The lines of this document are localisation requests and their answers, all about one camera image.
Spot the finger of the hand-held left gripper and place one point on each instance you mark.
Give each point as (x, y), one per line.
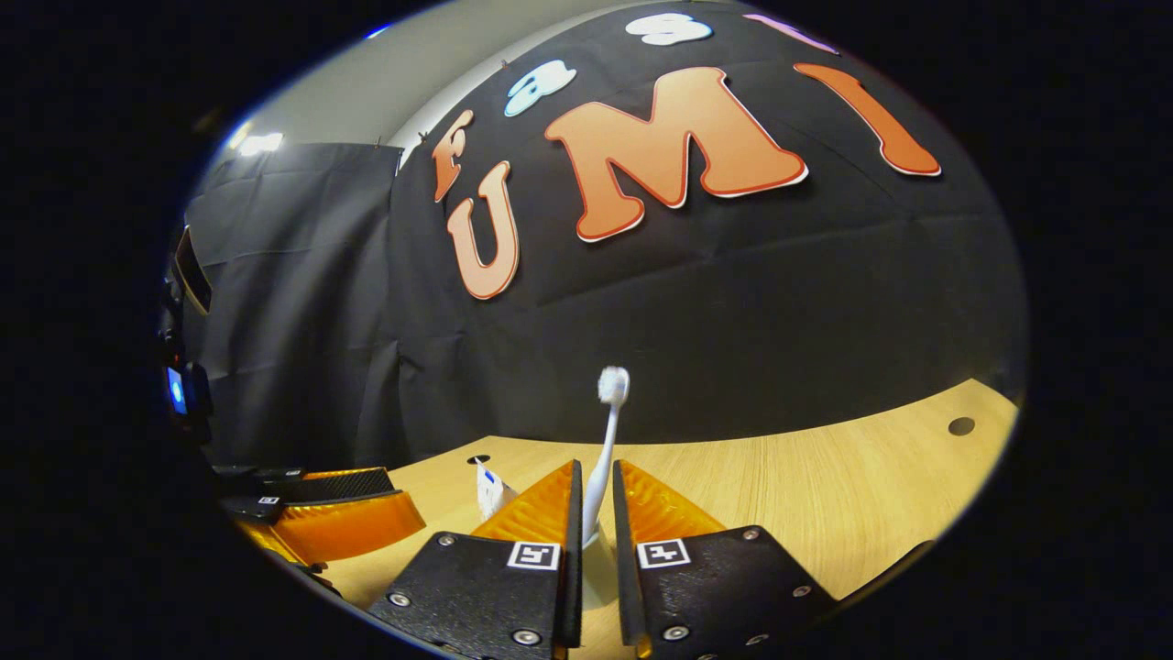
(348, 527)
(339, 484)

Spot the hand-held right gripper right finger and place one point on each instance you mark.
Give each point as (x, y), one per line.
(626, 568)

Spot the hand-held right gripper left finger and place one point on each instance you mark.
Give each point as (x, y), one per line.
(573, 568)

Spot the white toothpaste tube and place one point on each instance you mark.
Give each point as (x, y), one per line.
(490, 495)

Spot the white toothbrush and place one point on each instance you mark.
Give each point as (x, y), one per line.
(612, 385)

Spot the wooden desktop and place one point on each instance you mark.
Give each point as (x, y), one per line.
(825, 495)

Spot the ceiling light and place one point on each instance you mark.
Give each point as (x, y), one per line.
(261, 143)

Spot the black backdrop cloth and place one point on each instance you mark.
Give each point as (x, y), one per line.
(733, 302)

